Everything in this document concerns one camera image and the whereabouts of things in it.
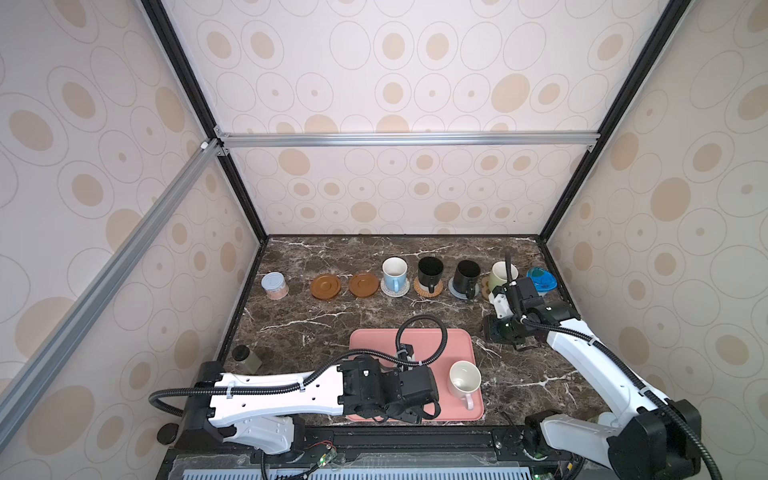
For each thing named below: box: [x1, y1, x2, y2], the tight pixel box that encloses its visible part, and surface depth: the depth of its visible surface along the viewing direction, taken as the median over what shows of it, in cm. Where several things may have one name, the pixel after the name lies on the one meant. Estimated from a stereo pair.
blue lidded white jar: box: [526, 267, 558, 296], surface depth 96 cm
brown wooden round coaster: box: [310, 274, 341, 300], surface depth 105 cm
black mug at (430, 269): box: [418, 256, 444, 293], surface depth 99 cm
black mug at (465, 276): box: [453, 259, 481, 299], surface depth 100 cm
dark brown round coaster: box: [348, 272, 379, 298], surface depth 107 cm
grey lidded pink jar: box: [261, 271, 289, 300], surface depth 102 cm
